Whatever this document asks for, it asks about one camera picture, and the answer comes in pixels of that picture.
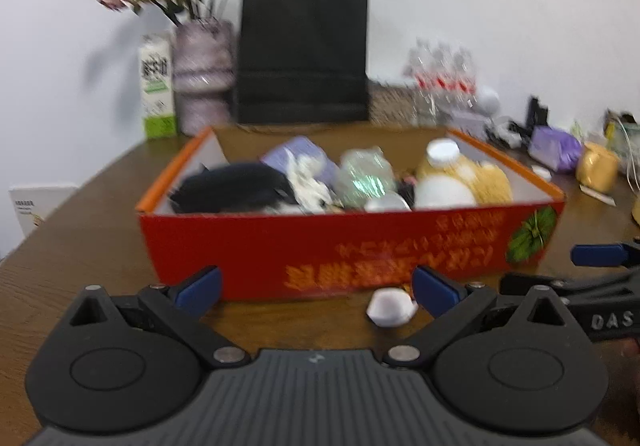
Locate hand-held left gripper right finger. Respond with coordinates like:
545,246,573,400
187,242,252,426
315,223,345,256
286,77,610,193
384,265,571,367

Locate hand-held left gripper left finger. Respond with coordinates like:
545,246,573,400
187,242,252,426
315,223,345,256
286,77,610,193
67,265,251,367

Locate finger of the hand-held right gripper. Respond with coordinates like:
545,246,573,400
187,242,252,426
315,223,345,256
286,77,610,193
570,240,640,272
500,271,640,299

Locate white paper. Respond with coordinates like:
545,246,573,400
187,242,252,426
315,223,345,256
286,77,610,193
366,288,420,327

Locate red orange cardboard box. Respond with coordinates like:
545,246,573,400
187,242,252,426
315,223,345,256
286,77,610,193
136,126,567,302

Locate white and yellow plush toy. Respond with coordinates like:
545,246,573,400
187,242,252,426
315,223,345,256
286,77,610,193
415,153,513,208

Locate purple knitted pouch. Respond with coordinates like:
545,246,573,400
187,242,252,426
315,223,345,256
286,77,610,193
260,136,341,182

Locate wooden desktop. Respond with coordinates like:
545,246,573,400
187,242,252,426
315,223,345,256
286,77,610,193
0,123,640,446

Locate white paper slip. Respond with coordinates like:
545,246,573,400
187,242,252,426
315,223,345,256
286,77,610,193
580,183,617,207

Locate white round lid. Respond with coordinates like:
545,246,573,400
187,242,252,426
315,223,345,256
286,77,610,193
364,192,412,213

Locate dark cloth item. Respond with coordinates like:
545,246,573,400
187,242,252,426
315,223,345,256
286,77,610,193
167,162,301,215

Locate purple tissue pack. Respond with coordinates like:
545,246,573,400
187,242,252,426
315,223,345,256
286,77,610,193
529,126,583,173

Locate iridescent shiny pouch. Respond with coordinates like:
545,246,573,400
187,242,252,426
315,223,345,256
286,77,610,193
336,148,398,207

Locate yellow jar with white lid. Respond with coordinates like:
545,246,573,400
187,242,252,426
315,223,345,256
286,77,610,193
417,138,463,179

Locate white charger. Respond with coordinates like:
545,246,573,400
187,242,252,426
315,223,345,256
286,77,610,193
492,128,523,149

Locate black and white cloth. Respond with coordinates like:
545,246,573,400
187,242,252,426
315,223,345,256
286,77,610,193
287,153,346,214

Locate black upright device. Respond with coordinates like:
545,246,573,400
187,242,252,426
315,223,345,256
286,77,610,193
525,96,550,129

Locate white tin box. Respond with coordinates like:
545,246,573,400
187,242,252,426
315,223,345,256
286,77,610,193
450,111,488,139

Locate clear glass cup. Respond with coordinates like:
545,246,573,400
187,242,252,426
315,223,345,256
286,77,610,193
412,88,441,127

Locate white printed box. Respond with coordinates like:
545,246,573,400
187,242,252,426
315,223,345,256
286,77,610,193
7,184,80,239

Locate clear container of seeds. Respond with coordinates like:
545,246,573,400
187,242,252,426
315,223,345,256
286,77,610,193
369,80,418,126

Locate white round speaker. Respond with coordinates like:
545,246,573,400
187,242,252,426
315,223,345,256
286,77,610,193
475,86,502,117

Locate white green milk carton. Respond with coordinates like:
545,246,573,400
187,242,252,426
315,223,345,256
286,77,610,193
138,33,178,141

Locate pink marbled vase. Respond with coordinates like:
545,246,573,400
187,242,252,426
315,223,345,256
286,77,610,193
171,20,236,136

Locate pink label water bottle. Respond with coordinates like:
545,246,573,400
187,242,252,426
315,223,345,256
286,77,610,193
407,40,436,92
430,43,458,94
450,48,478,97

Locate black paper bag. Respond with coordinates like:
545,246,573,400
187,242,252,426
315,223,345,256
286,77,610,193
232,0,372,125

